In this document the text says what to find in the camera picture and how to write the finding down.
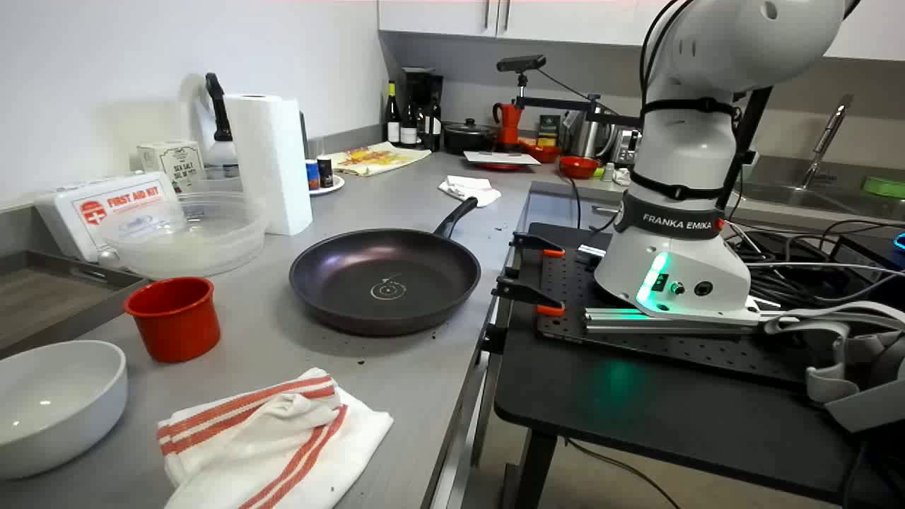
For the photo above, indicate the small black appliance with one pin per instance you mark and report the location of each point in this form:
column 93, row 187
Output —
column 467, row 140

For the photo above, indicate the small red bowl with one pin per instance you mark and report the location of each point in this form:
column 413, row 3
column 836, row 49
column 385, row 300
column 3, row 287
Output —
column 544, row 151

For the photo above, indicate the white round plate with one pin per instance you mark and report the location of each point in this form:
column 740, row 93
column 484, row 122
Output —
column 328, row 187

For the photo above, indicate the white paper towel roll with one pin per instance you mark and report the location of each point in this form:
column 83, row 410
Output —
column 271, row 160

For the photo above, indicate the grey frying pan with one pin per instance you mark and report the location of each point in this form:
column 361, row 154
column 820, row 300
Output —
column 383, row 279

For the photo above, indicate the dark red spice jar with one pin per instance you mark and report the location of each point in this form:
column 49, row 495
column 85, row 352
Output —
column 325, row 170

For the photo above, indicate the steel kettle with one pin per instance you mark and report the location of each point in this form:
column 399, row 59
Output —
column 591, row 136

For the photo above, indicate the white wall cabinets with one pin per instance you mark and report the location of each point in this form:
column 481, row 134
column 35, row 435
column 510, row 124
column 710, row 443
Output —
column 566, row 17

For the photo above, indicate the black table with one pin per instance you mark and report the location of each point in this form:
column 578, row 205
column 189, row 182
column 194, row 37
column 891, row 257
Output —
column 659, row 413

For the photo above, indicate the red plastic cup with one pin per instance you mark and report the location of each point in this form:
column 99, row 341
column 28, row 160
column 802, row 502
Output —
column 174, row 320

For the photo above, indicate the white plate with red food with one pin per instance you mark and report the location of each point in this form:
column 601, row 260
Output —
column 498, row 160

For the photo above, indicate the red pitcher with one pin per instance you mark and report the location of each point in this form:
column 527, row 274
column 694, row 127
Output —
column 510, row 124

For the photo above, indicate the green sponge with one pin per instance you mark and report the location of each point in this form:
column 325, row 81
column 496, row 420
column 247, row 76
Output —
column 884, row 187

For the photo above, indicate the grey plastic device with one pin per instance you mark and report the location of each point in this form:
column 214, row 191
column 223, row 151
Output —
column 858, row 386

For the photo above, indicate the blue spice jar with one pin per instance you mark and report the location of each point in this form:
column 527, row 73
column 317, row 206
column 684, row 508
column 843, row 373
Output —
column 312, row 172

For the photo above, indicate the white first aid kit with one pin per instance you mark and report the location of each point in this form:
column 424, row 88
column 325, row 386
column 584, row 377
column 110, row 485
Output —
column 102, row 213

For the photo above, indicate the silver aluminium rail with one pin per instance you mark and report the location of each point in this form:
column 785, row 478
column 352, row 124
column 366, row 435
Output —
column 659, row 320

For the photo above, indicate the yellow patterned cloth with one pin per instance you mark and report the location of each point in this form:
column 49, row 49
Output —
column 383, row 160

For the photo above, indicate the steel faucet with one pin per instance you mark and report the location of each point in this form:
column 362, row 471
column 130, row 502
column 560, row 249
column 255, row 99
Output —
column 824, row 141

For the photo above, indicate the black orange-tipped clamp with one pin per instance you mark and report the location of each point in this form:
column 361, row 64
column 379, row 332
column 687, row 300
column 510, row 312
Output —
column 527, row 295
column 533, row 245

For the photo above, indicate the white label strip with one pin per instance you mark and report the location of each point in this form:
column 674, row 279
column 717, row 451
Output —
column 591, row 253

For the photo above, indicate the dark wine bottle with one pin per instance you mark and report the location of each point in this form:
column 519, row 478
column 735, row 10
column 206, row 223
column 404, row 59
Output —
column 411, row 127
column 392, row 122

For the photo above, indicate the black coffee machine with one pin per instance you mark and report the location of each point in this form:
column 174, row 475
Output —
column 424, row 102

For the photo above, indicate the white ceramic bowl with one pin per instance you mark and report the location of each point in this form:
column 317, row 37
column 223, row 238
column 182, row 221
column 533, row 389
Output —
column 52, row 404

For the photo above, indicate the white crumpled tissue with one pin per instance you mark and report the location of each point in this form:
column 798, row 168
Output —
column 469, row 187

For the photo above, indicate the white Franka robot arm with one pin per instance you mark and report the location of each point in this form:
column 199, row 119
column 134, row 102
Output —
column 682, row 160

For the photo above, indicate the white patterned box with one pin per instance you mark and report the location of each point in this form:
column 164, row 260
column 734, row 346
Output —
column 170, row 164

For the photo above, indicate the white red-striped tea towel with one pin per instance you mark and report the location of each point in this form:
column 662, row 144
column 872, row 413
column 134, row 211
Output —
column 271, row 443

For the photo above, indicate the steel sink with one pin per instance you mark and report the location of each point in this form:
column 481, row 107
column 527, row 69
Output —
column 802, row 192

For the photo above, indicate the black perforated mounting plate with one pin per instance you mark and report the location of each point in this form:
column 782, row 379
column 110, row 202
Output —
column 679, row 348

